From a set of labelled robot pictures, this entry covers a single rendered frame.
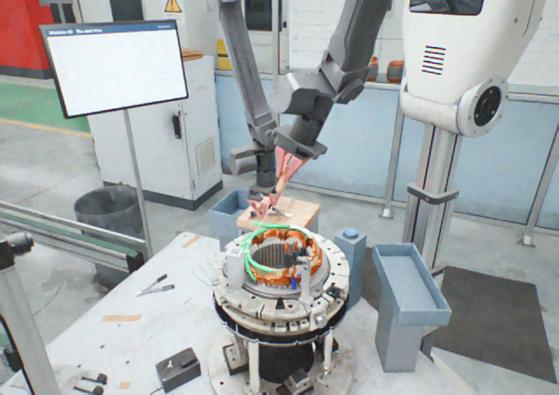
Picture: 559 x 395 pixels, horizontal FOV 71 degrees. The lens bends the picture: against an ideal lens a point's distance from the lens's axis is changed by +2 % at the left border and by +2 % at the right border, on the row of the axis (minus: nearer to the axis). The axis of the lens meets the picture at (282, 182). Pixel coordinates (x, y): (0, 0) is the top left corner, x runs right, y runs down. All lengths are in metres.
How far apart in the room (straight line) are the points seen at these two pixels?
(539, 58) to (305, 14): 1.53
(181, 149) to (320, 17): 1.43
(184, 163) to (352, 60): 2.65
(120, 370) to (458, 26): 1.17
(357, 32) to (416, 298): 0.64
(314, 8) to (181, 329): 2.39
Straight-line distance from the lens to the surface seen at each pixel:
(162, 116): 3.19
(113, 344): 1.29
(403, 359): 1.15
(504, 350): 2.48
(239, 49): 0.97
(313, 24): 3.06
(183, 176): 3.28
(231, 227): 1.22
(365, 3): 0.60
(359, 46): 0.65
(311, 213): 1.20
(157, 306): 1.36
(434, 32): 1.03
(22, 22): 4.49
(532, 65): 2.96
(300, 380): 1.05
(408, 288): 1.04
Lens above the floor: 1.68
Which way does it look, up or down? 26 degrees down
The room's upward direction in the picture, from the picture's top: straight up
